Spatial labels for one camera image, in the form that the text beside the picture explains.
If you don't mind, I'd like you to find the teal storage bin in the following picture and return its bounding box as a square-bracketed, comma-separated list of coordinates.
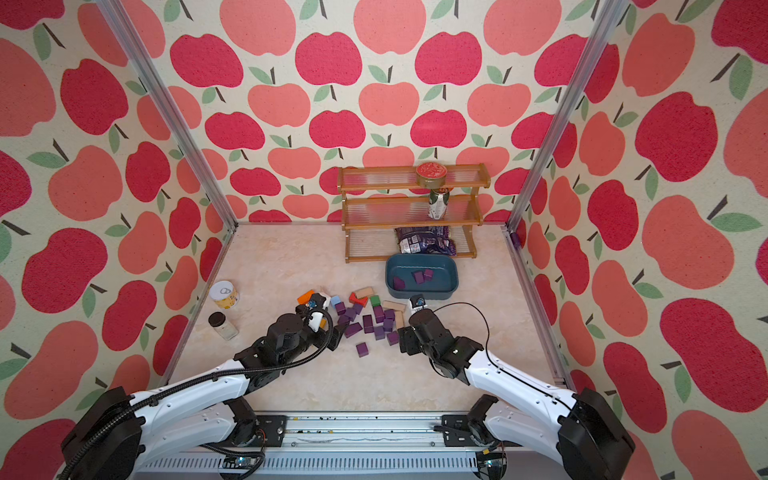
[385, 254, 459, 300]

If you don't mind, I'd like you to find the long purple brick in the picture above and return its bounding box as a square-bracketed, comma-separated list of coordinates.
[344, 322, 363, 338]

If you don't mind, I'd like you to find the aluminium right corner post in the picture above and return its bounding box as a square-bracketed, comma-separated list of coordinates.
[506, 0, 629, 234]

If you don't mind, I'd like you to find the yellow peach tin can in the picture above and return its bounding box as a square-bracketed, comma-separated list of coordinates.
[209, 280, 239, 309]

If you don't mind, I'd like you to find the small green white bottle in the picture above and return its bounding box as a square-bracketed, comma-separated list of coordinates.
[428, 188, 450, 220]

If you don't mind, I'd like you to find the glass jar black lid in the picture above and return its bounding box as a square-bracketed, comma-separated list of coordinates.
[208, 311, 239, 341]

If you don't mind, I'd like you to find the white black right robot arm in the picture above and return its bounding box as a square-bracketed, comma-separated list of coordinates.
[398, 294, 636, 479]

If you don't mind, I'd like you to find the red block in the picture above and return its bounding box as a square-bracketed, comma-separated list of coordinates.
[349, 292, 368, 307]

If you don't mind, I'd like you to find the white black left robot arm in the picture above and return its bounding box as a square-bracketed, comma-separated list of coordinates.
[60, 293, 343, 479]

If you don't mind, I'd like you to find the purple snack bag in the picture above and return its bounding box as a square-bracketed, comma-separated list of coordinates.
[395, 226, 457, 256]

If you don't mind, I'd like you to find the aluminium left corner post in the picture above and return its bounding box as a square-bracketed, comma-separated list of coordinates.
[96, 1, 239, 232]

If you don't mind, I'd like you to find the orange block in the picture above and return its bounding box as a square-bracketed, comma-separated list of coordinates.
[297, 290, 315, 306]

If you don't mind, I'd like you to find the orange wooden shelf rack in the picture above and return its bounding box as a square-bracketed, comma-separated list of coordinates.
[338, 164, 491, 263]

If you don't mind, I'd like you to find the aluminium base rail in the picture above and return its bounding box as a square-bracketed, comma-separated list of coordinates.
[131, 410, 607, 480]

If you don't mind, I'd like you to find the purple upright brick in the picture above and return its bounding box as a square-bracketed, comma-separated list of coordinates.
[373, 305, 386, 323]

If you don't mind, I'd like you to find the tan wooden flat block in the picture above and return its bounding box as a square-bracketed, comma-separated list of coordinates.
[381, 300, 406, 312]

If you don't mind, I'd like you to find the aluminium corner post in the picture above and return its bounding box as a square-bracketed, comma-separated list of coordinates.
[96, 1, 239, 232]
[506, 0, 629, 234]

